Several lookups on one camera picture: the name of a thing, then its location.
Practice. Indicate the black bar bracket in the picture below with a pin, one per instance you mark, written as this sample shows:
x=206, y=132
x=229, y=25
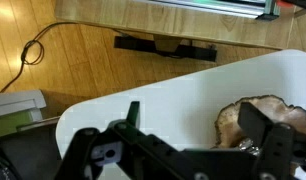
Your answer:
x=136, y=45

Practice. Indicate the metal spoon set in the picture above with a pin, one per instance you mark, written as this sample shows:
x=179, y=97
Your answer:
x=246, y=144

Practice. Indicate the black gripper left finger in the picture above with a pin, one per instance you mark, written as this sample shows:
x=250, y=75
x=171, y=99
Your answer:
x=133, y=113

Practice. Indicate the aluminium frame profile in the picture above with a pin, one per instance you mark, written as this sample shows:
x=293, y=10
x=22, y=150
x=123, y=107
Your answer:
x=226, y=8

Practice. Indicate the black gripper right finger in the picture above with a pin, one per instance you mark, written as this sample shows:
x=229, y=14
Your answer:
x=253, y=123

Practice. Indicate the wooden slab plate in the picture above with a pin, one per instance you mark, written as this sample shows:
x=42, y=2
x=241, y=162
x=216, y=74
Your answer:
x=230, y=121

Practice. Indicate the light wooden board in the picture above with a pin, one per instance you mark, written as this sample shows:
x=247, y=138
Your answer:
x=159, y=20

